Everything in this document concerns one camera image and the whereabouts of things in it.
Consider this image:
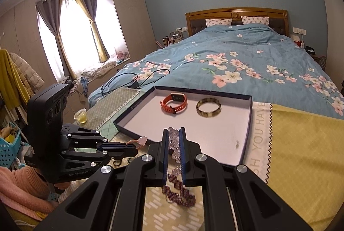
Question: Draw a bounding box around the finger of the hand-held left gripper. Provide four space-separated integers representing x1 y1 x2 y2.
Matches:
61 148 138 168
62 125 135 150

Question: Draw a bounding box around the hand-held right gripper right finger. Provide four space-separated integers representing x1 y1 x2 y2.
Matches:
179 127 315 231

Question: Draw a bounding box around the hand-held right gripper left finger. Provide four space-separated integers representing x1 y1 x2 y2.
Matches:
32 127 170 231

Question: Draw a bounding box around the clear crystal bead necklace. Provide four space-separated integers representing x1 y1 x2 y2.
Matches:
167 127 185 180

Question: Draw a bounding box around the pink braided ring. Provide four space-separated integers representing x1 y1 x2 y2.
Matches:
126 137 148 151

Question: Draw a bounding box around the purple bead bracelet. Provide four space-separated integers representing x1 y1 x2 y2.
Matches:
163 173 197 206

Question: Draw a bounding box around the dark blue shallow box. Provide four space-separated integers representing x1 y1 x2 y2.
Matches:
113 86 253 168

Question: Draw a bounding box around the person's left forearm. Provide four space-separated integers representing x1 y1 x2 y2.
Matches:
0 164 71 221

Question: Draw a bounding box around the glass cup with yellow liquid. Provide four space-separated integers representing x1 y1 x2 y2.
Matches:
74 109 88 124

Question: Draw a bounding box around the green grey patterned cloth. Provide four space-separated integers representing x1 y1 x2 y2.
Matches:
81 87 141 144

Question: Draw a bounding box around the blue plastic basket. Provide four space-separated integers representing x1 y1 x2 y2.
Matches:
0 134 22 167

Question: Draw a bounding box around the tortoiseshell bangle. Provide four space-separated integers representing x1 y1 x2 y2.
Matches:
196 98 221 117

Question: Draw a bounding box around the olive cloth with white dashes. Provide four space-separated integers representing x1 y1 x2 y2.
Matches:
58 133 207 231

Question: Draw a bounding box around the orange smartwatch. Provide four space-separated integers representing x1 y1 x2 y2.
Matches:
160 92 188 115

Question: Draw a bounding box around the beige down jacket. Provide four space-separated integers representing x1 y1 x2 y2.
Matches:
9 52 45 92

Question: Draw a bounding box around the yellow hanging garment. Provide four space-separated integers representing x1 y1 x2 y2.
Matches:
0 49 32 111

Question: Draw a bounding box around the crumpled bedding on windowsill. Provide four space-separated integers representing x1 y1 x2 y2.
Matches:
80 60 118 80

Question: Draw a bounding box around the grey yellow curtain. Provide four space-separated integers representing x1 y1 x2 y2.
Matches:
72 0 111 64
36 0 71 81

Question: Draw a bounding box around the blue floral quilt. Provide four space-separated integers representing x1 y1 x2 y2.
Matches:
88 25 344 121

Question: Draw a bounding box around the row of cosmetic bottles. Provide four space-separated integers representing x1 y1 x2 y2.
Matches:
161 32 186 46

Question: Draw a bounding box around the yellow white cloth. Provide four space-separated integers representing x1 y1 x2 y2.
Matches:
251 101 344 223

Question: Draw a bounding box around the white dotted pillow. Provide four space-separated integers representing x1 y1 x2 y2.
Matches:
206 18 233 28
241 16 270 26

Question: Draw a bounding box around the wooden headboard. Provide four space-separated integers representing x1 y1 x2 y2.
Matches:
185 7 290 38

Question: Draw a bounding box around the black cable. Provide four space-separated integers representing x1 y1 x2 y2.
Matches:
101 68 171 96

